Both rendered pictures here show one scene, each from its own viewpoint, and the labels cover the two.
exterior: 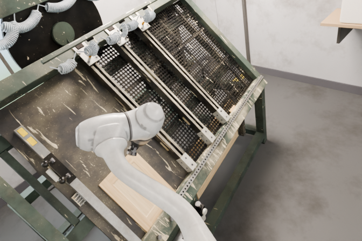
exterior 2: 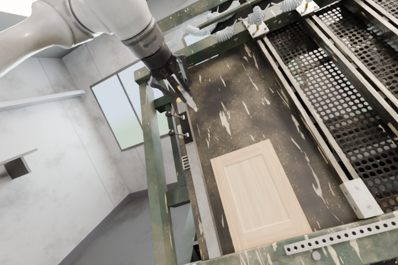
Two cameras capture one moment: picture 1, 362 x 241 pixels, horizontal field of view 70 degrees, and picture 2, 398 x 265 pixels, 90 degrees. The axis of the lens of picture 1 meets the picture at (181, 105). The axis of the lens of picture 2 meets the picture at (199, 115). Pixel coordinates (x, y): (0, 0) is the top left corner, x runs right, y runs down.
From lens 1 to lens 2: 0.99 m
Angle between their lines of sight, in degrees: 59
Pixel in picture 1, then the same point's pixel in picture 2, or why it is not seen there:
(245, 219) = not seen: outside the picture
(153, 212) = (257, 235)
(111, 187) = (220, 168)
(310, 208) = not seen: outside the picture
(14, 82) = (186, 50)
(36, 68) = (206, 41)
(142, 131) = not seen: outside the picture
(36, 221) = (148, 160)
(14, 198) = (147, 135)
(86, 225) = (185, 193)
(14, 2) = not seen: outside the picture
